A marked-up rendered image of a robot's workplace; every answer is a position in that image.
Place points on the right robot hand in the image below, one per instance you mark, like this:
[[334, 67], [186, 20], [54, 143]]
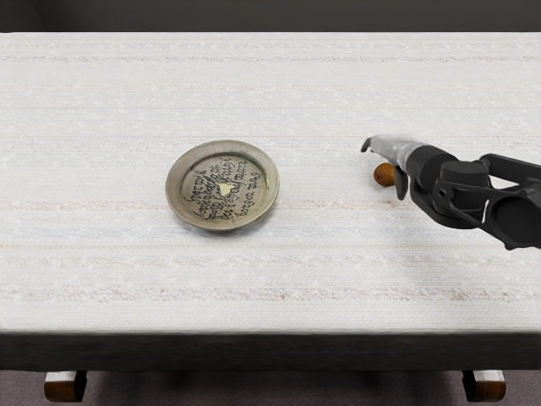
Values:
[[393, 148]]

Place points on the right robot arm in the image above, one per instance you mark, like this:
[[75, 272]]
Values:
[[473, 192]]

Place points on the small brown round fruit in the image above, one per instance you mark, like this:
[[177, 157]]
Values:
[[384, 175]]

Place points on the round metal plate with script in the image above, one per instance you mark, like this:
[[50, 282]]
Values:
[[222, 185]]

